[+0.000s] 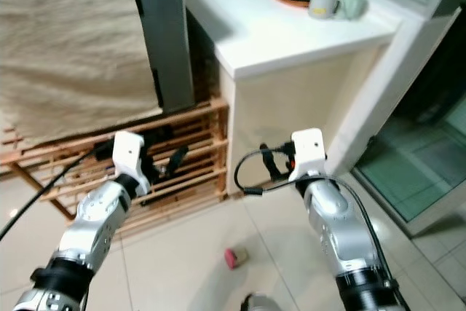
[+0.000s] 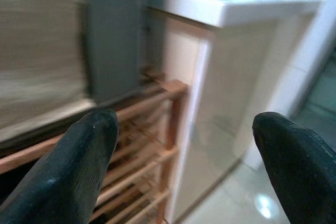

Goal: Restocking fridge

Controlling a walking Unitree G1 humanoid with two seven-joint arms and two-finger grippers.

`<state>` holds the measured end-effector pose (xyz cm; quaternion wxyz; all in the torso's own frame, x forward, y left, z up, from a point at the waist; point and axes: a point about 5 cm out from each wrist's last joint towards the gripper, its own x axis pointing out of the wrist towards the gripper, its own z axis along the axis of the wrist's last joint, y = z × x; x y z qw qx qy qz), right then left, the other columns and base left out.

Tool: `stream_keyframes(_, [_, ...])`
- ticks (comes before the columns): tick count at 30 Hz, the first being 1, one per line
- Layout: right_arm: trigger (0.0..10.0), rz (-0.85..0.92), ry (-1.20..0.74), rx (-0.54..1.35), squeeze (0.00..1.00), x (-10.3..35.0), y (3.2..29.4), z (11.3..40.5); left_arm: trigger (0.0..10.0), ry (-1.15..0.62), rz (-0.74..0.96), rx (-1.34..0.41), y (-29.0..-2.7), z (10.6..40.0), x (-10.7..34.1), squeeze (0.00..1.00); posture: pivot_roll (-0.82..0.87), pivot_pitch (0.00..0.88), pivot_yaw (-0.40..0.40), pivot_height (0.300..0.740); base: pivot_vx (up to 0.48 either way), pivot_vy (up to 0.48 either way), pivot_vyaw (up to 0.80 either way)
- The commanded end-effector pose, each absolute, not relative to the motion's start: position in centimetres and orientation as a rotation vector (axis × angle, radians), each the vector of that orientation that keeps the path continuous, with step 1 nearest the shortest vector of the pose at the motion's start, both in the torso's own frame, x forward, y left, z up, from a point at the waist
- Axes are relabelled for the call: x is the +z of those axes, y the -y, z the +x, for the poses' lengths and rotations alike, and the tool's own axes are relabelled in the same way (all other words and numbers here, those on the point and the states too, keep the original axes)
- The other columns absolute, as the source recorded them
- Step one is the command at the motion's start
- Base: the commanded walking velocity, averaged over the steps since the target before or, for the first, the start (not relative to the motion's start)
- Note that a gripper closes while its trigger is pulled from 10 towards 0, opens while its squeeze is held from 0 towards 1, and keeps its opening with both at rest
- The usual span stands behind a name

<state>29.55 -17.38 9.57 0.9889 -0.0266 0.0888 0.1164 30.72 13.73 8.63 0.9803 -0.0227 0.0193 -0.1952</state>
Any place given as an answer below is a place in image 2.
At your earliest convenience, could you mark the wooden slatted rack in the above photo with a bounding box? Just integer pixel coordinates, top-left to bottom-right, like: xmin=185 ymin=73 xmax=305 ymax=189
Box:
xmin=0 ymin=66 xmax=190 ymax=224

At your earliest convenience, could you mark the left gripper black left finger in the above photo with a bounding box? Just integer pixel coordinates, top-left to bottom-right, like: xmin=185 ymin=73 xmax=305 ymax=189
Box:
xmin=0 ymin=109 xmax=118 ymax=224

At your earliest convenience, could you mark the white counter cabinet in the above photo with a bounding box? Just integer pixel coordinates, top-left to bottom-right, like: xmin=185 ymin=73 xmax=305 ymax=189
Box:
xmin=141 ymin=0 xmax=323 ymax=224

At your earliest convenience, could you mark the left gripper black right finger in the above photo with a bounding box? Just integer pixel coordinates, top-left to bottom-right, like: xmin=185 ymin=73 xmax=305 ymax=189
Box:
xmin=253 ymin=112 xmax=336 ymax=224

